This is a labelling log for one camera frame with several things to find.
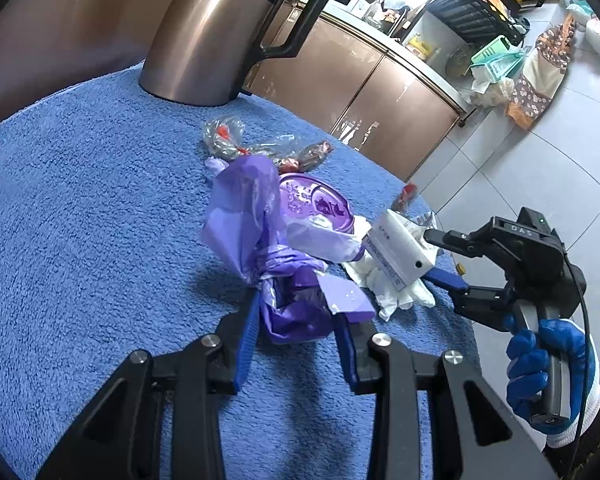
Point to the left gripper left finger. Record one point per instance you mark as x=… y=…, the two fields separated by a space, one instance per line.
x=118 y=433

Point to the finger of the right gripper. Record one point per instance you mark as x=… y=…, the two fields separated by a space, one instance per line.
x=482 y=305
x=453 y=241

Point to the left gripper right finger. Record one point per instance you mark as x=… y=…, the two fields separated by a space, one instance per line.
x=473 y=435

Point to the white paper box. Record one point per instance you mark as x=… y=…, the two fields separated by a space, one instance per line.
x=399 y=248

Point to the small red clear wrapper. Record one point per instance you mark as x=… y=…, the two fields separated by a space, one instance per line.
x=403 y=200

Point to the white tissue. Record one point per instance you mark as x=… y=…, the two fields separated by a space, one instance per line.
x=367 y=274

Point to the purple cup lid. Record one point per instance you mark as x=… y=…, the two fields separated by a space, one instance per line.
x=303 y=196

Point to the purple plastic bag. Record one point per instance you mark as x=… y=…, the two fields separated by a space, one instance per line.
x=286 y=259

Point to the clear red plastic wrapper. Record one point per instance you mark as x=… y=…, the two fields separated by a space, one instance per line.
x=223 y=138

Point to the brown kitchen cabinets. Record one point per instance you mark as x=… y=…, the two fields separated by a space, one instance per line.
x=364 y=89

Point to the blue towel table cover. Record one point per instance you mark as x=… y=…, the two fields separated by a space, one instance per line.
x=103 y=192

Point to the green plastic basket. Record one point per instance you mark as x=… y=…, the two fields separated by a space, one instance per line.
x=496 y=60

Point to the black dish rack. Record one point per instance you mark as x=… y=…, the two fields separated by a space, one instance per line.
x=480 y=21

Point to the copper steel kettle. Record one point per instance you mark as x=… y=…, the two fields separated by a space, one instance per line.
x=204 y=49

